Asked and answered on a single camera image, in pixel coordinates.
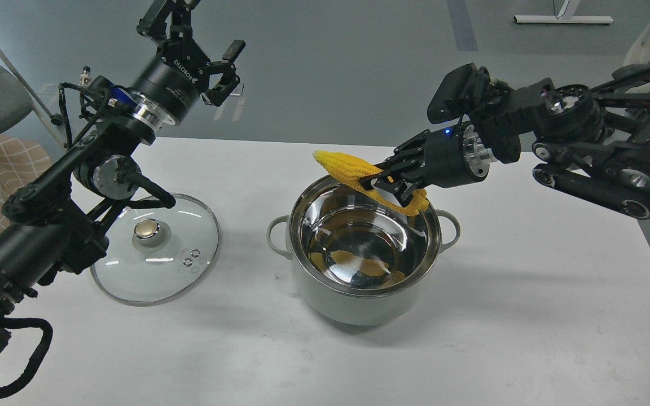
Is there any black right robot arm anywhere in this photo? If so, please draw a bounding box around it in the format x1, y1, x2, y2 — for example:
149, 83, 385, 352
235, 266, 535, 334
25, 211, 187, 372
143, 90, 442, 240
358, 63, 650, 219

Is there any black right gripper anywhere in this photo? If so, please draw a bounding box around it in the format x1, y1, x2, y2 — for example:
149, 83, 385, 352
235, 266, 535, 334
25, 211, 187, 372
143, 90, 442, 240
359, 122, 492, 208

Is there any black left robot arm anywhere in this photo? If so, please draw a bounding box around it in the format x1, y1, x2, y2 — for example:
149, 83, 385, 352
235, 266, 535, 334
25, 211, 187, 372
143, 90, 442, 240
0, 1, 246, 399

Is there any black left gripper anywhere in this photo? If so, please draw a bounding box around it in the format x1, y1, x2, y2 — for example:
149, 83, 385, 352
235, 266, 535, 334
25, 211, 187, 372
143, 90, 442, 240
131, 1, 246, 126

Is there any yellow corn cob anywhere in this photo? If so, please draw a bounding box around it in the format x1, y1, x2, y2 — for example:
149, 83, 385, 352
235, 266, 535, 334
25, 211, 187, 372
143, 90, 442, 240
313, 150, 430, 217

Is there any glass pot lid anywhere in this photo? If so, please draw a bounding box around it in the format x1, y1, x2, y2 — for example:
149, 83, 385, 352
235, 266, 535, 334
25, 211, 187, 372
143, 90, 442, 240
90, 193, 220, 306

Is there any pale green steel pot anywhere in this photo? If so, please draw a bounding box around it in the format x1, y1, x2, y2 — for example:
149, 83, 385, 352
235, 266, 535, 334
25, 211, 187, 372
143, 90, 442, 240
266, 175, 461, 326

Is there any white desk foot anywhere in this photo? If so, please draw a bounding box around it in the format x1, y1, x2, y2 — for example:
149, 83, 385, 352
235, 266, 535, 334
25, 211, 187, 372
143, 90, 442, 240
513, 1, 614, 25

